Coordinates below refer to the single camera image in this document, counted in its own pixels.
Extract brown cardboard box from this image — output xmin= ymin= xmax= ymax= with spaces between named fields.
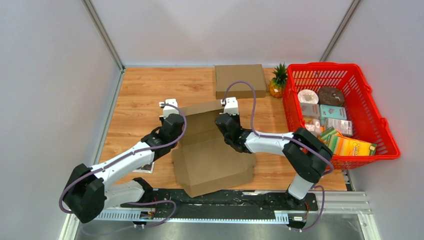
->
xmin=214 ymin=64 xmax=268 ymax=100

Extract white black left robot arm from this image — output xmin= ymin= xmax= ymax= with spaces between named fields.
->
xmin=59 ymin=113 xmax=187 ymax=223

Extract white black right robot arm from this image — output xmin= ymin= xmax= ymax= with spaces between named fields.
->
xmin=215 ymin=113 xmax=334 ymax=210

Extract green striped box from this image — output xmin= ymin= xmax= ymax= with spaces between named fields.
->
xmin=318 ymin=126 xmax=343 ymax=144

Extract yellow orange snack box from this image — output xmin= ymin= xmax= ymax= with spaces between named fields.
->
xmin=325 ymin=135 xmax=377 ymax=157

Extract black star packet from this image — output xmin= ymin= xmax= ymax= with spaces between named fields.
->
xmin=133 ymin=162 xmax=155 ymax=174

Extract small pineapple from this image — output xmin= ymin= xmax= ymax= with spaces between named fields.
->
xmin=268 ymin=63 xmax=288 ymax=98

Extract pink grey small carton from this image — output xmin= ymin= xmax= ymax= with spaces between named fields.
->
xmin=299 ymin=102 xmax=321 ymax=119

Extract teal small carton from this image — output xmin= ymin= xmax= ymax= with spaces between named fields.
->
xmin=319 ymin=104 xmax=347 ymax=121

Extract brown chocolate donut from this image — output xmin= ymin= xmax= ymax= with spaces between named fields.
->
xmin=317 ymin=86 xmax=345 ymax=107

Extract grey patterned carton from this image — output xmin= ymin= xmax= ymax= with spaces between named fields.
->
xmin=324 ymin=118 xmax=353 ymax=137

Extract red plastic basket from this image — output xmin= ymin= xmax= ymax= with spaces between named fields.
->
xmin=282 ymin=62 xmax=401 ymax=170

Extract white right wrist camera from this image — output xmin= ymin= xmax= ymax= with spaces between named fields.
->
xmin=220 ymin=97 xmax=240 ymax=116

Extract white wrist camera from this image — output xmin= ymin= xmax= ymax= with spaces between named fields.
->
xmin=220 ymin=97 xmax=240 ymax=116
xmin=159 ymin=98 xmax=179 ymax=119

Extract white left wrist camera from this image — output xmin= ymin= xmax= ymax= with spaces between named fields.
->
xmin=159 ymin=98 xmax=179 ymax=119

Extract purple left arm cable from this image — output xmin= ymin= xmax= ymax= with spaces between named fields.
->
xmin=58 ymin=103 xmax=188 ymax=229

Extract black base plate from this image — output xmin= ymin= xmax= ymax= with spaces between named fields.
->
xmin=119 ymin=188 xmax=319 ymax=229

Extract grey slotted cable duct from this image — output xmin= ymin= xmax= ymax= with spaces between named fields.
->
xmin=95 ymin=209 xmax=289 ymax=224

